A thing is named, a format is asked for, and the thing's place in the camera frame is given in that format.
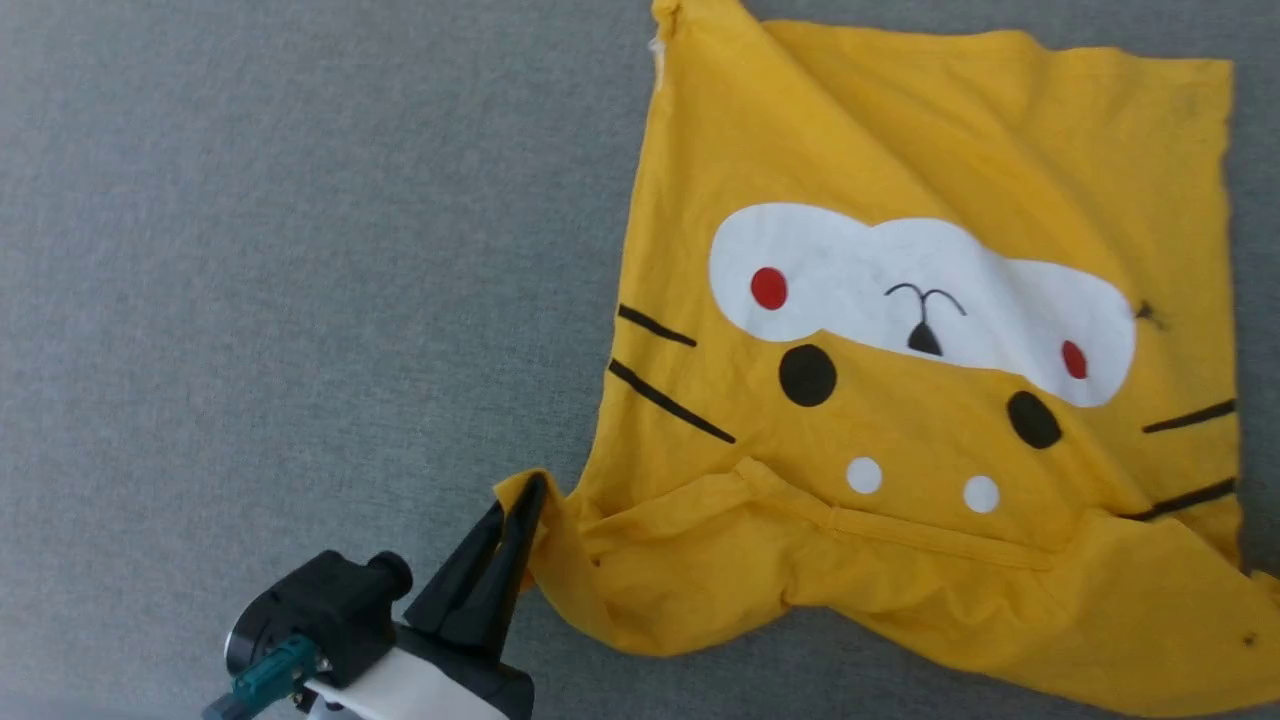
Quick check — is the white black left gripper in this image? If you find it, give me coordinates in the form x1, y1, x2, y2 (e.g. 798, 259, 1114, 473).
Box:
300, 474, 550, 720

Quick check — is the yellow cartoon face t-shirt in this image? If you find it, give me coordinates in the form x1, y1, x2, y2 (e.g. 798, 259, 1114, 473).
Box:
493, 0, 1280, 719

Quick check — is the grey fabric sofa cushion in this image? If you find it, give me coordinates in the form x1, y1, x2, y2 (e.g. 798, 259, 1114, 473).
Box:
0, 0, 1280, 720

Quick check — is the teal camera cable plug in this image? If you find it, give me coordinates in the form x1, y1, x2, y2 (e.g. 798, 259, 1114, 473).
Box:
203, 635, 322, 720

